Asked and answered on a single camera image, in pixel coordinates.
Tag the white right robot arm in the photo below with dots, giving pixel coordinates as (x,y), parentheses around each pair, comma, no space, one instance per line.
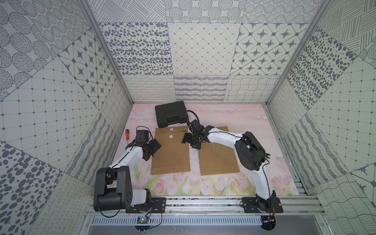
(249,150)

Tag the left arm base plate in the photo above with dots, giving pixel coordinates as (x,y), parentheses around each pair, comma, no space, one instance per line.
(153,205)

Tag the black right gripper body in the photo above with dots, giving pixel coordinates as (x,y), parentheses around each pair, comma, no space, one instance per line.
(192,140)

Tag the aluminium mounting rail frame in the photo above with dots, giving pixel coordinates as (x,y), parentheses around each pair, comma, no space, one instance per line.
(221,205)

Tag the brown kraft file bag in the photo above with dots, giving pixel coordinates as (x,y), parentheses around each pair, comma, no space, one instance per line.
(173,156)
(217,159)

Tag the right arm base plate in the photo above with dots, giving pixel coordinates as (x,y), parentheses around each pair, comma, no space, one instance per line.
(259,205)

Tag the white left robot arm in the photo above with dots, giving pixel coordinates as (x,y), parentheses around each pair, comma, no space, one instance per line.
(113,186)

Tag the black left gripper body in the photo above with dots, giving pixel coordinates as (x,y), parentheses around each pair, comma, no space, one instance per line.
(153,147)

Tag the black plastic tool case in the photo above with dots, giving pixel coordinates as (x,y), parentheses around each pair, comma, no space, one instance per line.
(171,113)

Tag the orange handled screwdriver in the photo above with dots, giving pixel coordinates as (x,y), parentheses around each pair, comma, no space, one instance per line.
(127,134)

